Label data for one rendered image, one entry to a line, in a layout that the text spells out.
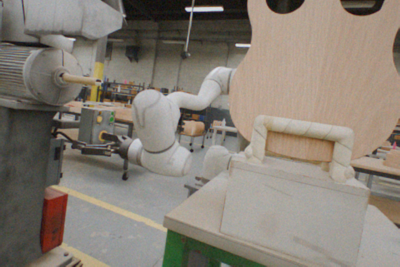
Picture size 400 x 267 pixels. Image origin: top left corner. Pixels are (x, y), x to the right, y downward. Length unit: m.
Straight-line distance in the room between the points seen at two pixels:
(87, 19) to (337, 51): 0.75
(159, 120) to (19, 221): 1.02
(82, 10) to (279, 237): 0.86
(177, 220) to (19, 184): 0.94
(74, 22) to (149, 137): 0.49
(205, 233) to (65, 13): 0.82
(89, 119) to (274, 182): 1.03
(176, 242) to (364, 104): 0.53
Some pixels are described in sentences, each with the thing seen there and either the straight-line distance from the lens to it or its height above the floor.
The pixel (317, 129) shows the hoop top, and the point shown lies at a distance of 0.51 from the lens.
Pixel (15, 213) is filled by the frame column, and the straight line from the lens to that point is 1.43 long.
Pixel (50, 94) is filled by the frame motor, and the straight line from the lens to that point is 1.15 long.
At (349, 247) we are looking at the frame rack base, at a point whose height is 0.98.
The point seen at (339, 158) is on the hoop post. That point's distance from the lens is 0.53.
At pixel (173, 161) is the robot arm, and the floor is 1.04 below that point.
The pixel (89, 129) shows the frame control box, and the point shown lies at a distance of 1.32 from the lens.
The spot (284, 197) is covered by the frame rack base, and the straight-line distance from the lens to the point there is 0.52.
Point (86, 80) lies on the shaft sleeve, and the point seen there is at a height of 1.25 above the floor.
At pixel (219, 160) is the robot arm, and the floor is 0.90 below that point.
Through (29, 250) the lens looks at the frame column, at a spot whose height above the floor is 0.37.
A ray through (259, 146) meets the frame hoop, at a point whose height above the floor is 1.14.
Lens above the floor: 1.20
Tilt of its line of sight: 3 degrees down
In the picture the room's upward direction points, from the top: 9 degrees clockwise
